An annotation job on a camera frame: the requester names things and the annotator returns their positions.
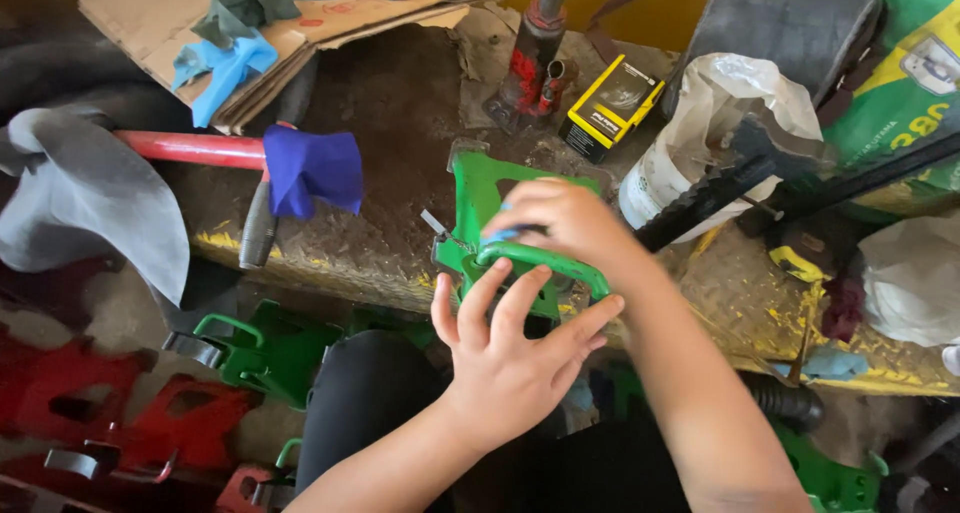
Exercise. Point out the red hydraulic bottle jack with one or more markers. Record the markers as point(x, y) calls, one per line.
point(534, 62)

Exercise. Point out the crumpled blue rag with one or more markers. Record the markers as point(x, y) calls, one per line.
point(829, 364)

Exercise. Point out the dark green cloth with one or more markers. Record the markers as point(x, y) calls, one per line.
point(240, 6)

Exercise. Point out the black metal rod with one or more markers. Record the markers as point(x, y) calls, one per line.
point(862, 179)

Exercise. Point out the green printed sack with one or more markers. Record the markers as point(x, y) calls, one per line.
point(900, 100)

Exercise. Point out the green metal jack stand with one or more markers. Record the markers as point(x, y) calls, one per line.
point(262, 351)
point(480, 190)
point(386, 325)
point(829, 479)

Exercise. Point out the small light blue rag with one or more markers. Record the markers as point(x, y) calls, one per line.
point(499, 234)

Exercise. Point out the person's black trousers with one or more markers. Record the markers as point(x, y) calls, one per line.
point(360, 400)

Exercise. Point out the translucent white plastic bag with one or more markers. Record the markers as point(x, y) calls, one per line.
point(911, 280)

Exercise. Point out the person's left hand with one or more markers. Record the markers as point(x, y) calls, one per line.
point(510, 378)

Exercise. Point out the red metal jack stand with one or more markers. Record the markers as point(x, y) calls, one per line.
point(251, 490)
point(64, 389)
point(187, 427)

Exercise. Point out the person's right fingers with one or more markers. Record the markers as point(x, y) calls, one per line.
point(525, 205)

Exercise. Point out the black padded bag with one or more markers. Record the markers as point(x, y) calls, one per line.
point(787, 25)

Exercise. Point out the person's right hand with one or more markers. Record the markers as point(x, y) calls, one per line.
point(581, 224)

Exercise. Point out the yellow and black carton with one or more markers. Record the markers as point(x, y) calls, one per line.
point(611, 107)

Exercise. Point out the deep blue cloth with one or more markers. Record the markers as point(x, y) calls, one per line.
point(315, 169)

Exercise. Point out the red metal pipe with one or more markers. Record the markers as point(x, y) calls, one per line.
point(191, 149)

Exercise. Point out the black rubber inner tube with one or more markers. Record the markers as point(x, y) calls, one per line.
point(52, 70)

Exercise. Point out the stack of flattened cardboard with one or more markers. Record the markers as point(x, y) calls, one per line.
point(142, 17)

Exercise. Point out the black toothed ratchet bar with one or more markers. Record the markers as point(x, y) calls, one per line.
point(705, 198)

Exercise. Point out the black rubber bellows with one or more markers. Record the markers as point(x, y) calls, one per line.
point(784, 402)

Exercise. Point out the dark red rag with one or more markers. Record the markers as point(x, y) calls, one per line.
point(844, 309)

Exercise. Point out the light blue cloth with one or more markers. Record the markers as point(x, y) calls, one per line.
point(221, 70)

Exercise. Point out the grey cloth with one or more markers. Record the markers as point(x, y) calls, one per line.
point(97, 198)

